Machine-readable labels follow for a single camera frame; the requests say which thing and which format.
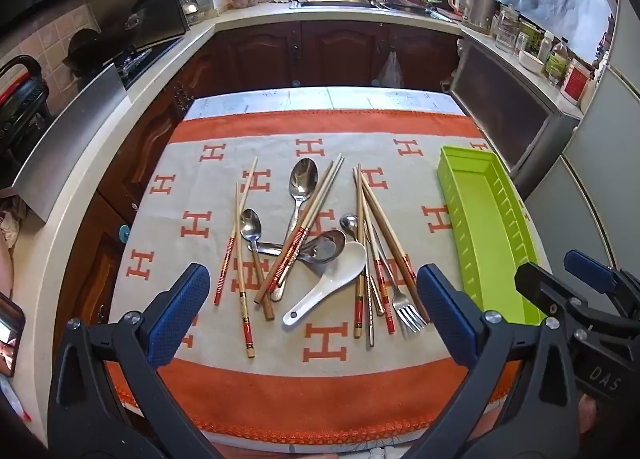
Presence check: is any stainless steel counter panel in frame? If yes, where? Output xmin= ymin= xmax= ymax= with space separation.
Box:
xmin=11 ymin=63 xmax=130 ymax=224

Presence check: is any metal spoon with gold handle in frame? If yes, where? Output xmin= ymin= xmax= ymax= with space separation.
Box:
xmin=239 ymin=208 xmax=276 ymax=322

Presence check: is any person's right hand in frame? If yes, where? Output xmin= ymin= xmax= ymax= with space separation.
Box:
xmin=577 ymin=391 xmax=601 ymax=440

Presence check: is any crumpled cloth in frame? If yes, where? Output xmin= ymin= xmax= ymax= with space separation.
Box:
xmin=0 ymin=194 xmax=28 ymax=252

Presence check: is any red container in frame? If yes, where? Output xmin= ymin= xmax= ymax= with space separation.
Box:
xmin=560 ymin=61 xmax=591 ymax=107

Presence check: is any green plastic utensil tray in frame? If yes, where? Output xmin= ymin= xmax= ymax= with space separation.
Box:
xmin=436 ymin=145 xmax=548 ymax=327

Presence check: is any grey metal cabinet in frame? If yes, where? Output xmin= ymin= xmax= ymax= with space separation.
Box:
xmin=447 ymin=36 xmax=581 ymax=200

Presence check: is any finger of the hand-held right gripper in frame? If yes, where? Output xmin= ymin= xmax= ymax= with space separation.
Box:
xmin=515 ymin=263 xmax=593 ymax=327
xmin=564 ymin=250 xmax=640 ymax=310

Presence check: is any bottle with green label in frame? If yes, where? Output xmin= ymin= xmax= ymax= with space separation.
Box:
xmin=544 ymin=38 xmax=571 ymax=84

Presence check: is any glass jar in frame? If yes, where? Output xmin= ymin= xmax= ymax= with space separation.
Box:
xmin=495 ymin=6 xmax=521 ymax=54

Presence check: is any metal fork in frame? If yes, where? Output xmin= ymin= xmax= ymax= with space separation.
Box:
xmin=372 ymin=234 xmax=430 ymax=335

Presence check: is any white bowl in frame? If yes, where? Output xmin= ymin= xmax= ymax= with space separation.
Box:
xmin=517 ymin=50 xmax=545 ymax=74

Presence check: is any kitchen sink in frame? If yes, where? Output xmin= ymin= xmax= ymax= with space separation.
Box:
xmin=290 ymin=0 xmax=381 ymax=10

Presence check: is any smartphone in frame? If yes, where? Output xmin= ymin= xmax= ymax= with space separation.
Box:
xmin=0 ymin=291 xmax=27 ymax=380

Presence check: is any white ceramic spoon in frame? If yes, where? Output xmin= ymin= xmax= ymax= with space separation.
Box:
xmin=282 ymin=241 xmax=368 ymax=327

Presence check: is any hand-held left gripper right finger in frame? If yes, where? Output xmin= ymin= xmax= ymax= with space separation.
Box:
xmin=400 ymin=264 xmax=583 ymax=459

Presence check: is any grey refrigerator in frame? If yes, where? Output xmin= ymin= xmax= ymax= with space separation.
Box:
xmin=515 ymin=0 xmax=640 ymax=280

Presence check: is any hanging plastic bag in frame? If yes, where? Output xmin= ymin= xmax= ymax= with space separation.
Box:
xmin=375 ymin=51 xmax=405 ymax=88

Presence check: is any black cooktop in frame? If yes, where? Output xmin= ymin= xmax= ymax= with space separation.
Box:
xmin=117 ymin=36 xmax=186 ymax=90

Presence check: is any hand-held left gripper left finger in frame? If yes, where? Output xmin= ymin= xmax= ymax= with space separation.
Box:
xmin=47 ymin=263 xmax=236 ymax=459

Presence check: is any black appliance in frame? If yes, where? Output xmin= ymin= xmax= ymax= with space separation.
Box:
xmin=0 ymin=55 xmax=53 ymax=174

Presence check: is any orange and beige printed blanket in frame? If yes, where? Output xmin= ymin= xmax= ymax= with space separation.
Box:
xmin=107 ymin=109 xmax=541 ymax=447

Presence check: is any black frying pan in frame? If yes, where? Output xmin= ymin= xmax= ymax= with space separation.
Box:
xmin=62 ymin=28 xmax=118 ymax=77

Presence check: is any wooden chopstick with red bands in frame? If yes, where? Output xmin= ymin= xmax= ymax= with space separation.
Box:
xmin=255 ymin=154 xmax=346 ymax=305
xmin=267 ymin=161 xmax=335 ymax=302
xmin=352 ymin=168 xmax=397 ymax=335
xmin=234 ymin=183 xmax=257 ymax=360
xmin=353 ymin=164 xmax=364 ymax=340
xmin=365 ymin=219 xmax=386 ymax=317
xmin=360 ymin=179 xmax=418 ymax=287
xmin=214 ymin=156 xmax=259 ymax=307

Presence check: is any large metal spoon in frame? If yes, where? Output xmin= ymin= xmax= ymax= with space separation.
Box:
xmin=270 ymin=158 xmax=321 ymax=302

